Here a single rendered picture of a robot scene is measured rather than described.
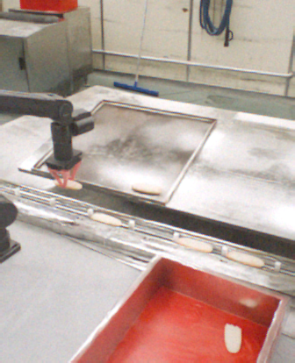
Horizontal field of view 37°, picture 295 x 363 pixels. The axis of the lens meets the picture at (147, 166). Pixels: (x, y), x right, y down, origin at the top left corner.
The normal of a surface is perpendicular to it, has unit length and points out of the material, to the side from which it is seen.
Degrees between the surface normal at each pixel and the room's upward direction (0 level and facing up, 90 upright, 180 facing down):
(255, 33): 90
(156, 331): 0
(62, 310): 0
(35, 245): 0
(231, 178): 10
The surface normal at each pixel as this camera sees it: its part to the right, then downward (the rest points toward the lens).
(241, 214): -0.07, -0.79
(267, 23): -0.43, 0.43
